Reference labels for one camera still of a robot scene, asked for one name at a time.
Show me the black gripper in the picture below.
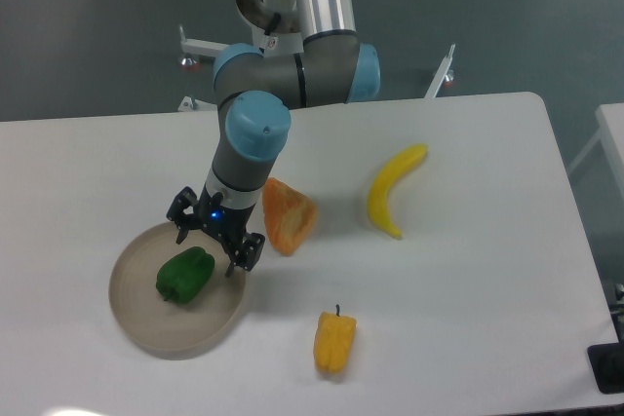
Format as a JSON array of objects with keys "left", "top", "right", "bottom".
[{"left": 167, "top": 187, "right": 265, "bottom": 277}]

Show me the green bell pepper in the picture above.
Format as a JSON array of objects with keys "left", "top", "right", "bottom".
[{"left": 155, "top": 246, "right": 215, "bottom": 305}]

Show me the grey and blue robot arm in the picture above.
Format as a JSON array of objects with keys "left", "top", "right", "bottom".
[{"left": 167, "top": 0, "right": 380, "bottom": 271}]

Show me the beige round plate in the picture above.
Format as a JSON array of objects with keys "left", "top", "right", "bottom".
[{"left": 108, "top": 222, "right": 250, "bottom": 359}]

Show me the yellow bell pepper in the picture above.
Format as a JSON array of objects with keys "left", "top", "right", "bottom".
[{"left": 313, "top": 304, "right": 357, "bottom": 374}]

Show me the yellow banana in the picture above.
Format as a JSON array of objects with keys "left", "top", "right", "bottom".
[{"left": 367, "top": 143, "right": 428, "bottom": 240}]

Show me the black device at right edge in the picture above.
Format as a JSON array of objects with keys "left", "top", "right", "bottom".
[{"left": 587, "top": 342, "right": 623, "bottom": 395}]

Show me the white side table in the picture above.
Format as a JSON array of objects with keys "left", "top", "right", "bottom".
[{"left": 566, "top": 103, "right": 623, "bottom": 194}]

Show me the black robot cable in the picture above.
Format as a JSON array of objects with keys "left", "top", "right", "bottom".
[{"left": 260, "top": 11, "right": 282, "bottom": 55}]

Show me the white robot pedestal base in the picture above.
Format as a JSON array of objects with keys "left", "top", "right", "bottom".
[{"left": 175, "top": 0, "right": 459, "bottom": 113}]

